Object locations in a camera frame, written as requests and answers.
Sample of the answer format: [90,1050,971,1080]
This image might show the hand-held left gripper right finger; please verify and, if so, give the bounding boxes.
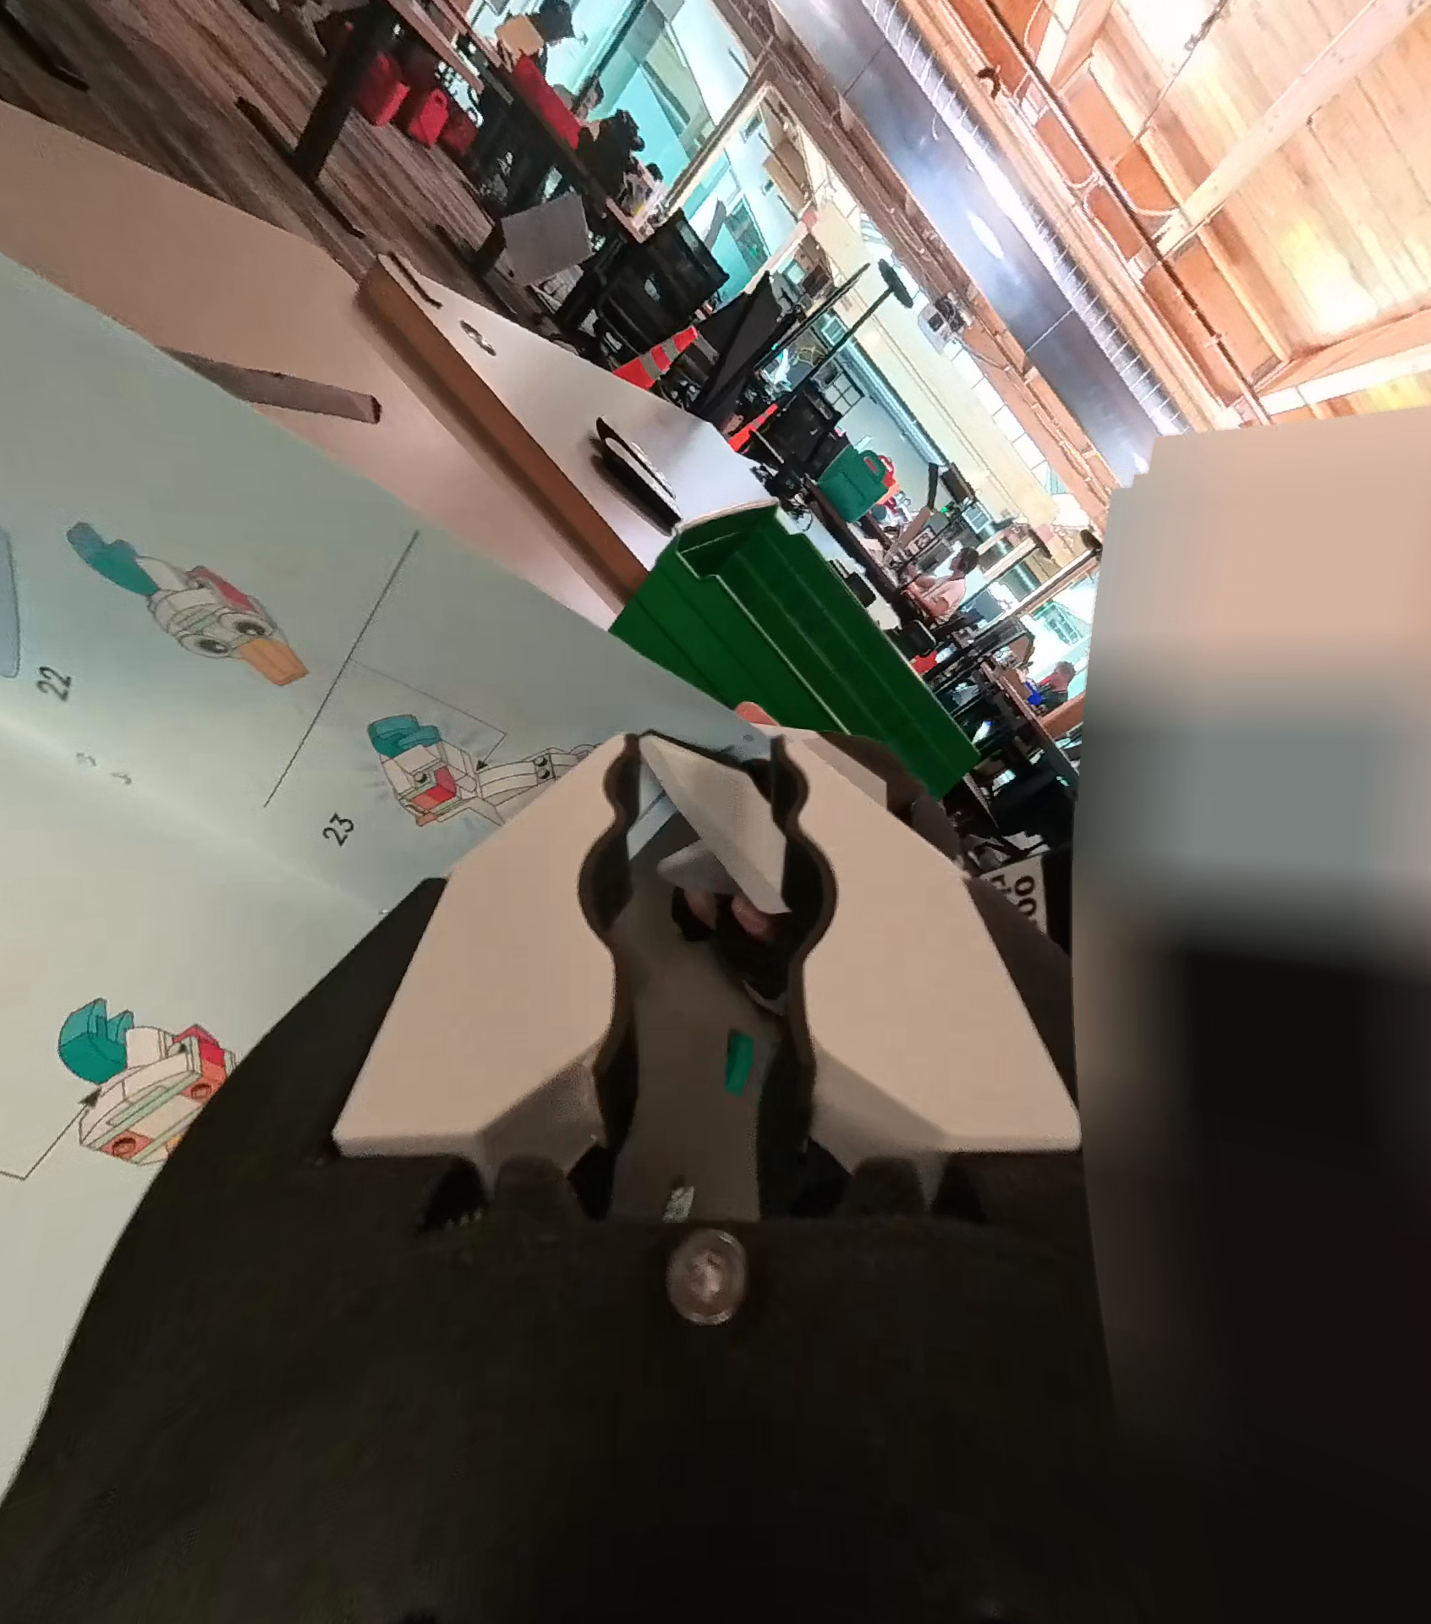
[776,733,1085,1196]

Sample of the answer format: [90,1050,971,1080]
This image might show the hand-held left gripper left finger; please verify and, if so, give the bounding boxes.
[335,733,644,1185]

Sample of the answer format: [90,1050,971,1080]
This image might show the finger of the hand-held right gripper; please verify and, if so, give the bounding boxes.
[632,735,794,918]

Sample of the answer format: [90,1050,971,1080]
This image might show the open lego instruction booklet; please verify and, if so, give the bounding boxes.
[0,197,780,1517]

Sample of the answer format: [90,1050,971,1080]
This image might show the person's right hand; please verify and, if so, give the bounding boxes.
[677,889,780,953]

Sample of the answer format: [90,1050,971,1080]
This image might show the black object on table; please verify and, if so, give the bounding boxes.
[592,416,683,533]

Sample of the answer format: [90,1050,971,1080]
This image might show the white table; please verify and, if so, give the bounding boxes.
[358,251,800,617]

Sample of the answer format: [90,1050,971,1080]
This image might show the black plastic crate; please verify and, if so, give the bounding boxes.
[595,208,733,364]

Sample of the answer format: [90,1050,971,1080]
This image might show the red stool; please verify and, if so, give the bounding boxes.
[350,49,479,144]

